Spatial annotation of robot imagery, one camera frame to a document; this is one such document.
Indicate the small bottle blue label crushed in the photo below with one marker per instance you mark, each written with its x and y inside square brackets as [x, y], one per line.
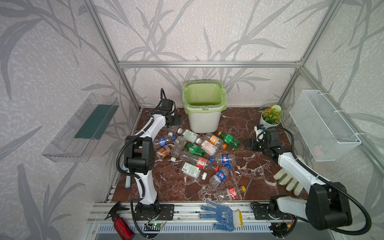
[223, 160]

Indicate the green plastic bin liner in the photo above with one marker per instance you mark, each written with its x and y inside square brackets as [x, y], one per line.
[204, 96]

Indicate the green bottle middle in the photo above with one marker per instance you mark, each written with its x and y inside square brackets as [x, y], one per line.
[195, 150]

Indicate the clear bottle green label lower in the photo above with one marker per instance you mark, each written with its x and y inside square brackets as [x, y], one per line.
[193, 171]

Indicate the white trash bin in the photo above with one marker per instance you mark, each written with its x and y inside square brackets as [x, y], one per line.
[204, 123]

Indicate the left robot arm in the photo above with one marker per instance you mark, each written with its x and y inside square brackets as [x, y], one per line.
[136, 158]

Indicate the green bottle yellow cap right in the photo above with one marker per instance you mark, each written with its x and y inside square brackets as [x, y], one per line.
[230, 140]

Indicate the white wire mesh basket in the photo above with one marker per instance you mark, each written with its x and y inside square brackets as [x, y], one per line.
[326, 133]

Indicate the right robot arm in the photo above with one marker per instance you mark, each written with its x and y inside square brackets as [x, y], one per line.
[328, 204]

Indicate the blue dotted work glove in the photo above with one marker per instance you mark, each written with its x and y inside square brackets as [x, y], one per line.
[227, 220]

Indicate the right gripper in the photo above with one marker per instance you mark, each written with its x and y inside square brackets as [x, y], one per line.
[252, 144]

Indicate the clear acrylic wall shelf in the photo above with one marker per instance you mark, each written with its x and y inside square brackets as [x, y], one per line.
[79, 137]

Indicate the clear bottle pink label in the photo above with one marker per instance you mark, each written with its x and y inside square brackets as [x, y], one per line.
[209, 148]

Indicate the potted plant white pot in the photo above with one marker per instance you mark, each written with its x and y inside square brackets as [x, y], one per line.
[272, 116]

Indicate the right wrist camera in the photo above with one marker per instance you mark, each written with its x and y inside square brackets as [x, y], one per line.
[259, 129]

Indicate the light blue spatula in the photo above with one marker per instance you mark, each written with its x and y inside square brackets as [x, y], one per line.
[128, 178]

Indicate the red spray bottle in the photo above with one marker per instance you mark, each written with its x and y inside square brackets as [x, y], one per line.
[120, 224]

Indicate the long clear bottle red label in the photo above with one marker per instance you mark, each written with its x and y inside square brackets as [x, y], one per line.
[198, 161]

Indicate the clear pepsi bottle blue cap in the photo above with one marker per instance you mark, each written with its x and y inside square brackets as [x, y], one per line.
[223, 173]

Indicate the clear bottle red label yellow cap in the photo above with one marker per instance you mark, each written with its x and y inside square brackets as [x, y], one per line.
[231, 194]

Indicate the clear bottle orange label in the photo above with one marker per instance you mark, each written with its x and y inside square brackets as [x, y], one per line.
[216, 141]

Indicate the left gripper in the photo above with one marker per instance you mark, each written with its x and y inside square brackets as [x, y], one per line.
[173, 119]

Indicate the green circuit board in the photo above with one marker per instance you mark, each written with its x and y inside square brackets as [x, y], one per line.
[154, 226]

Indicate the cream rubber glove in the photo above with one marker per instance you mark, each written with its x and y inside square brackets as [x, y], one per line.
[284, 178]

